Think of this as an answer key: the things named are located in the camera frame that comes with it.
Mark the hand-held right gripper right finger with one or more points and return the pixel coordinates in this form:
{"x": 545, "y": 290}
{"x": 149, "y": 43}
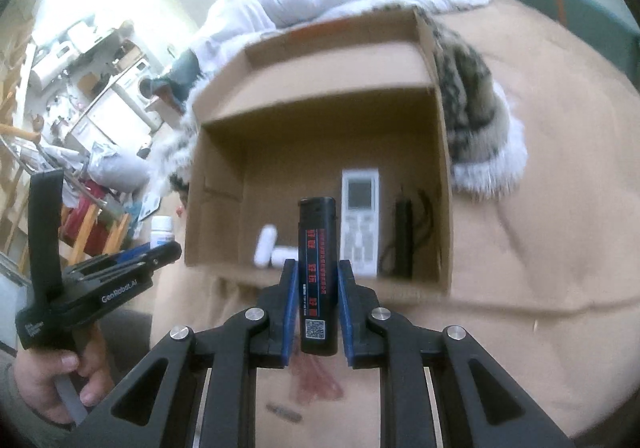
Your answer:
{"x": 346, "y": 318}

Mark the shaggy patterned blanket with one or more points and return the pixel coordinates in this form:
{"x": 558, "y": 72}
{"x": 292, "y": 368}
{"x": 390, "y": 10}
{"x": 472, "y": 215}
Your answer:
{"x": 470, "y": 93}

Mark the white pill bottle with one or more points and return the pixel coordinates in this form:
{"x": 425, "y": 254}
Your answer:
{"x": 161, "y": 233}

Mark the white plastic handheld device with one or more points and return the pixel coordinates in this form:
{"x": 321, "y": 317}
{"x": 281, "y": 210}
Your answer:
{"x": 264, "y": 245}

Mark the small beige side table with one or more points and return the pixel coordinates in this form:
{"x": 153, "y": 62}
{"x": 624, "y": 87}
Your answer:
{"x": 165, "y": 113}

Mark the pink transparent hair clip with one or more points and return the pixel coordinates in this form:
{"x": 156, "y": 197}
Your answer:
{"x": 317, "y": 380}

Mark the brown cardboard box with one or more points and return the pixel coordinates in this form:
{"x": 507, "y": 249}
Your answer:
{"x": 300, "y": 168}

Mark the blue white paper packet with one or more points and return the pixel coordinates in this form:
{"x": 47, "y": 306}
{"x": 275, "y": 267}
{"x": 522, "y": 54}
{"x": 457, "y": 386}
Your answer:
{"x": 147, "y": 208}

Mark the black lighter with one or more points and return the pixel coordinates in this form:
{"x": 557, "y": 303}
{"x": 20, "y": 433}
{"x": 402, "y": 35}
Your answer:
{"x": 317, "y": 278}

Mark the grey white stuffed bag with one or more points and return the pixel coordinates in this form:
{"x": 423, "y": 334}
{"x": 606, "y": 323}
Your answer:
{"x": 117, "y": 170}

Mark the teal armchair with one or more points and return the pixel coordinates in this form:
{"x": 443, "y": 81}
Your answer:
{"x": 182, "y": 73}

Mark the white water heater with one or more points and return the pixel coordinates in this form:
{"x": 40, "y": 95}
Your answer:
{"x": 50, "y": 68}

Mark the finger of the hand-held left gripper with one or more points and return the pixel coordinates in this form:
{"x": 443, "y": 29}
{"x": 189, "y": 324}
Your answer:
{"x": 165, "y": 255}
{"x": 135, "y": 250}

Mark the white remote control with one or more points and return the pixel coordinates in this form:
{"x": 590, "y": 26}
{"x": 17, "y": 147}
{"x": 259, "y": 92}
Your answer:
{"x": 361, "y": 218}

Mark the yellow wooden rack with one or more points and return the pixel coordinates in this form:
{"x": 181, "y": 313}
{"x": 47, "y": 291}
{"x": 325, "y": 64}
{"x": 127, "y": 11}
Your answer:
{"x": 87, "y": 233}

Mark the person's left hand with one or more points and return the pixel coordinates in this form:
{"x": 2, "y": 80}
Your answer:
{"x": 40, "y": 383}

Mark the white kitchen cabinet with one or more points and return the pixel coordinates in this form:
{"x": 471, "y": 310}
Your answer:
{"x": 107, "y": 120}

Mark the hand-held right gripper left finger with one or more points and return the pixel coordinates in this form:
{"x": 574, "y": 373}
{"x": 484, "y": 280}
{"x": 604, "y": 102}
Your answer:
{"x": 287, "y": 318}

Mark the white washing machine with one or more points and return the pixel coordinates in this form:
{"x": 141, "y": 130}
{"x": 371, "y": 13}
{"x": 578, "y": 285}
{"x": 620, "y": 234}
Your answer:
{"x": 145, "y": 85}

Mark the teal headboard cushion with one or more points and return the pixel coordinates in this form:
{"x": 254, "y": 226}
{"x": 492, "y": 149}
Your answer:
{"x": 590, "y": 13}

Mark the small dark battery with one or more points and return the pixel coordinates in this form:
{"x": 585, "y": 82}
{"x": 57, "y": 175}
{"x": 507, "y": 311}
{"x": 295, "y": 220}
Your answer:
{"x": 282, "y": 412}

